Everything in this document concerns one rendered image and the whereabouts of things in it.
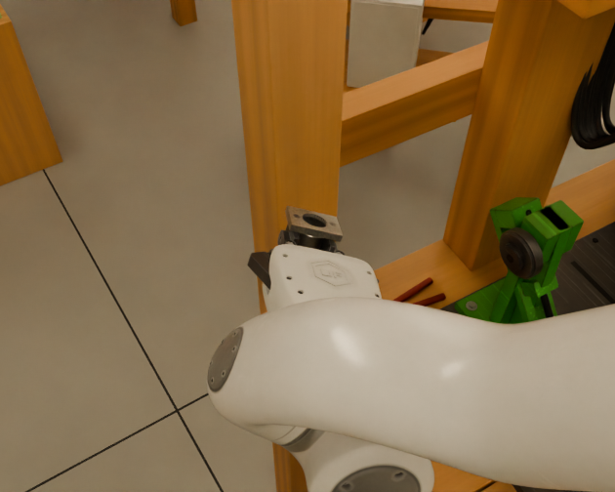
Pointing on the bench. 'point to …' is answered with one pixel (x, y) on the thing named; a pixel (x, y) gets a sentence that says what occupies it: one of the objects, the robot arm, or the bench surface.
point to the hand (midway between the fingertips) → (307, 246)
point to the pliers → (419, 291)
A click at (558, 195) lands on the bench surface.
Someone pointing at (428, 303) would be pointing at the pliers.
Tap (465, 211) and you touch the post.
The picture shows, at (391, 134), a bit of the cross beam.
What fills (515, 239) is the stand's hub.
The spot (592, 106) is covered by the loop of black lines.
